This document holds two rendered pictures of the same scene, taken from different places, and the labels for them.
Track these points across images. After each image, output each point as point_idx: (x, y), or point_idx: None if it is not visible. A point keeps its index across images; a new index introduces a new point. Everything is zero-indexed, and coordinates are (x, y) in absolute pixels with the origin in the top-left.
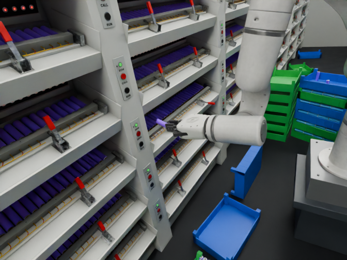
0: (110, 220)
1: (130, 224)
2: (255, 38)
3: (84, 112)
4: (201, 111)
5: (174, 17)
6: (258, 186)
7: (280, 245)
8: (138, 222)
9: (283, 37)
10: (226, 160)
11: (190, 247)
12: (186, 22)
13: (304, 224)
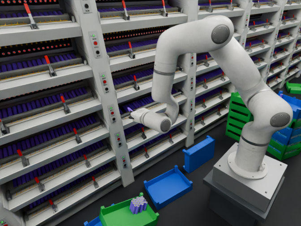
0: (93, 156)
1: (102, 161)
2: (154, 74)
3: (83, 96)
4: None
5: (153, 48)
6: (204, 168)
7: (196, 209)
8: (113, 164)
9: (170, 76)
10: (192, 145)
11: (141, 190)
12: None
13: (213, 198)
